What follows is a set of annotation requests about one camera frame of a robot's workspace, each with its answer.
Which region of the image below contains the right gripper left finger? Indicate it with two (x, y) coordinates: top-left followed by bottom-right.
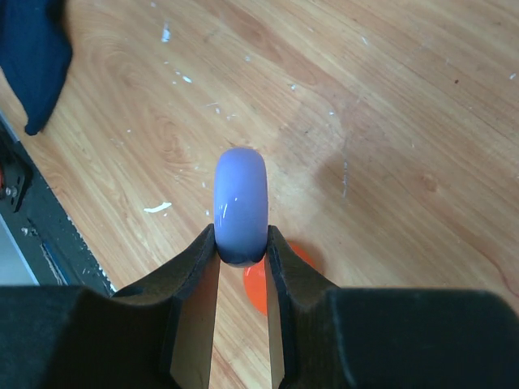
(1, 225), (220, 388)

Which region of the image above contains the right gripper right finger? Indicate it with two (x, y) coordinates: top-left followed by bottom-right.
(265, 226), (518, 388)

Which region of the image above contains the orange earbud case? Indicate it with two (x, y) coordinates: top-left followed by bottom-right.
(242, 240), (321, 316)

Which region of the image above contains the purple earbud case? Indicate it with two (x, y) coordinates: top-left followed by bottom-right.
(213, 147), (268, 267)

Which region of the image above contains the dark blue cloth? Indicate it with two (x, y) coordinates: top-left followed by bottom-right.
(1, 0), (72, 136)

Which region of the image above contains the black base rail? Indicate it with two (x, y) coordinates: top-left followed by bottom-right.
(1, 115), (116, 296)

